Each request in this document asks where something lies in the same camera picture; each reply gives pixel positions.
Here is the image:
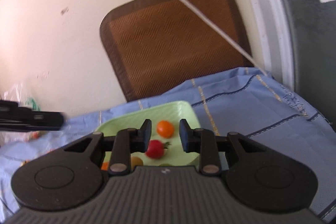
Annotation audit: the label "small yellow-brown fruit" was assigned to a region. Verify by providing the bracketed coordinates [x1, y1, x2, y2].
[130, 156, 143, 169]

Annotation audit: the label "white door frame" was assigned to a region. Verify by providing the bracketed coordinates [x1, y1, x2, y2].
[251, 0, 295, 89]

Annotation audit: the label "clear plastic bag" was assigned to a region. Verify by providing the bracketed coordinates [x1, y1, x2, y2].
[1, 82, 42, 147]

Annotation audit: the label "light green plastic basket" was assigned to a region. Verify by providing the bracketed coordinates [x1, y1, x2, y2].
[96, 101, 200, 166]

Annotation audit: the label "blue checked tablecloth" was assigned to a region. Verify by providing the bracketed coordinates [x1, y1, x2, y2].
[1, 68, 335, 223]

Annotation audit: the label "red cherry tomato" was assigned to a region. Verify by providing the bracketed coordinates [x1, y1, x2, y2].
[145, 140, 171, 159]

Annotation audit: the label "frosted glass door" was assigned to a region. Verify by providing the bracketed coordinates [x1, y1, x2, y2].
[282, 0, 335, 127]

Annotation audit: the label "orange fruit in bag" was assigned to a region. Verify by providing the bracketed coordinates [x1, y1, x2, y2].
[31, 132, 39, 139]

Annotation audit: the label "orange tangerine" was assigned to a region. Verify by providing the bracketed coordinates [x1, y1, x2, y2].
[101, 161, 109, 171]

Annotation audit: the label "small orange tomato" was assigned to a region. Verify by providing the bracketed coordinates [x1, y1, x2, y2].
[156, 121, 175, 139]

